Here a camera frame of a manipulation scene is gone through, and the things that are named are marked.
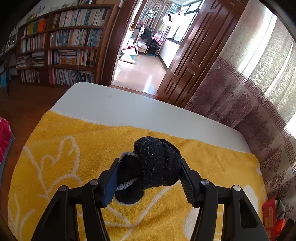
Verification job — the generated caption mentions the yellow white blanket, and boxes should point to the yellow white blanket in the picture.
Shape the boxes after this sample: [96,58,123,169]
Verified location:
[8,111,267,240]

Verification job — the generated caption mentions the red biscuit tin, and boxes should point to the red biscuit tin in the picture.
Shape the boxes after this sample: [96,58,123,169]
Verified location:
[262,195,285,240]

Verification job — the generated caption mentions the wooden bookshelf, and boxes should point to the wooden bookshelf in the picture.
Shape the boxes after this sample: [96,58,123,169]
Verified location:
[16,1,119,86]

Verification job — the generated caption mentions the patterned lace curtain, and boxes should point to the patterned lace curtain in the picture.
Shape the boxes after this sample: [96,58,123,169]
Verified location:
[186,1,295,219]

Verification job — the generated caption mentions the wooden door frame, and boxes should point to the wooden door frame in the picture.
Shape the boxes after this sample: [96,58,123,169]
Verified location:
[94,0,250,108]

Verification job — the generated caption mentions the black knit sock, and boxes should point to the black knit sock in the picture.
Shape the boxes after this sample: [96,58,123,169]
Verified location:
[115,137,182,205]

